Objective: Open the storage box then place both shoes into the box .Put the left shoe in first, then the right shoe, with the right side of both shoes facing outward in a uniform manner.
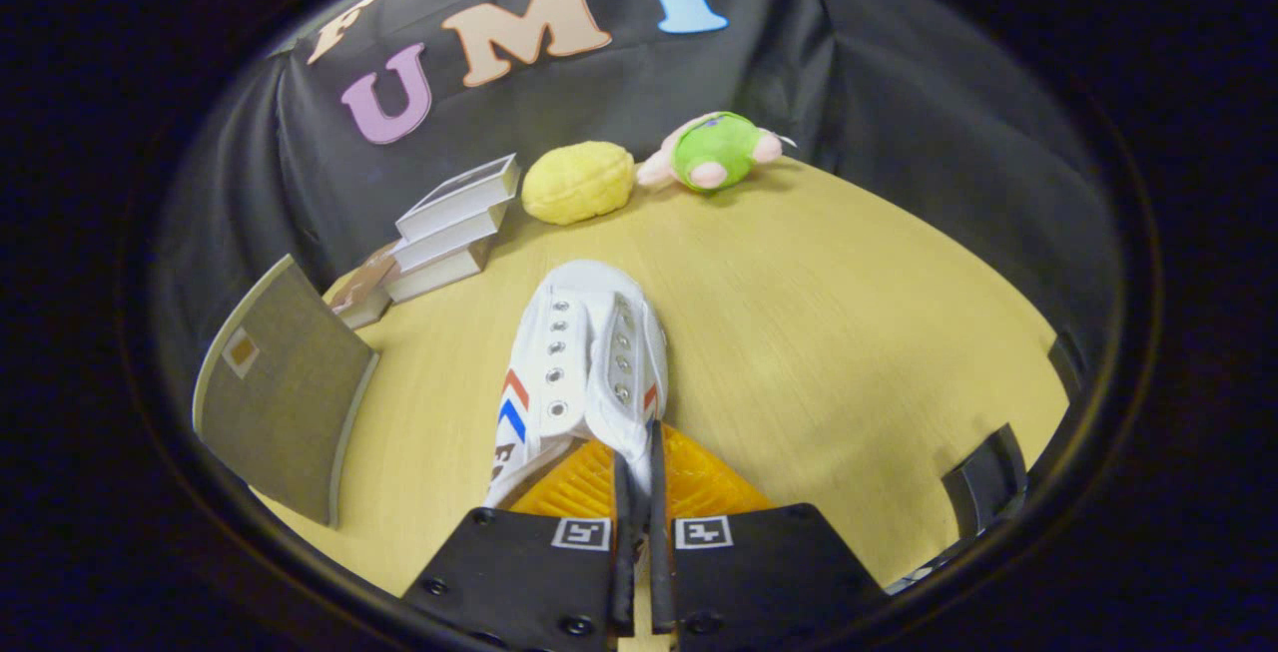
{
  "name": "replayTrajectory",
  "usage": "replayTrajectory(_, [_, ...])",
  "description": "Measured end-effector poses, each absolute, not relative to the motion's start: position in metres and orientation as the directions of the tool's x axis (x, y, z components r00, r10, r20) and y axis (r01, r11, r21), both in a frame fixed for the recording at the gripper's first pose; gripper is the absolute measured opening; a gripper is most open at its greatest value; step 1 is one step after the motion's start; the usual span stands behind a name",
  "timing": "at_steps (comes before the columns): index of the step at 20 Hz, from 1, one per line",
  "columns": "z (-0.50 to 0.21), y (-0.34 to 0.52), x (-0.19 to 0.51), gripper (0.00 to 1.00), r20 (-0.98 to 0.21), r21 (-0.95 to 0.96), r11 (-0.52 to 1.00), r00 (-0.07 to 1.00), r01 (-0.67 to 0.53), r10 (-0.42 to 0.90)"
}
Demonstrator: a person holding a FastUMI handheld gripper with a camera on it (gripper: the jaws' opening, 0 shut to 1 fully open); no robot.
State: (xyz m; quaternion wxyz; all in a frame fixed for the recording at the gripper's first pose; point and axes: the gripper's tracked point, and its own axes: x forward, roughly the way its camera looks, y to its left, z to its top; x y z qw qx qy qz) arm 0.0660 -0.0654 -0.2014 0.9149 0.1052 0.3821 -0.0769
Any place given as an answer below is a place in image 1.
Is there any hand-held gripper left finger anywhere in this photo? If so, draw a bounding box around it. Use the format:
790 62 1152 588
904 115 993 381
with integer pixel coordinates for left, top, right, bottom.
402 437 638 652

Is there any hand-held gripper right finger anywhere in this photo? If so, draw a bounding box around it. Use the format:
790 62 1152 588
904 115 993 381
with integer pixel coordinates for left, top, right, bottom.
649 420 886 652

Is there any white canvas shoe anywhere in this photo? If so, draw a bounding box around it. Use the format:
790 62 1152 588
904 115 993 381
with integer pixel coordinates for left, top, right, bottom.
484 260 670 510

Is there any grey fabric storage box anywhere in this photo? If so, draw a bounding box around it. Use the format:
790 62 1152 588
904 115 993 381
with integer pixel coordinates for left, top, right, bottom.
193 255 381 530

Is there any black table clamp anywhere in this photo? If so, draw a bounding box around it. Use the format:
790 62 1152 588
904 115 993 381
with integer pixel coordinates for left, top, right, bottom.
943 422 1029 539

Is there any brown cover book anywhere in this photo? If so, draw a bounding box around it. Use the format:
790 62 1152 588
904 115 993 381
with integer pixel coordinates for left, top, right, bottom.
327 243 401 330

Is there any white book with dark cover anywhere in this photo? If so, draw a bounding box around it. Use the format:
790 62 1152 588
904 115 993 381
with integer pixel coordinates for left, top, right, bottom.
395 154 522 242

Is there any yellow plush toy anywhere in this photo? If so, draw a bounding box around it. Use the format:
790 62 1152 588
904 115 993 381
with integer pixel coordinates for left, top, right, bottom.
521 141 636 226

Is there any green and pink plush toy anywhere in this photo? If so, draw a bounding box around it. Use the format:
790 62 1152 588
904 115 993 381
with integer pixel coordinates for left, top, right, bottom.
636 111 797 196

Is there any black backdrop cloth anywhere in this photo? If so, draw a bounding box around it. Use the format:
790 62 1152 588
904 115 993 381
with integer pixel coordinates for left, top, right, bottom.
150 0 1124 363

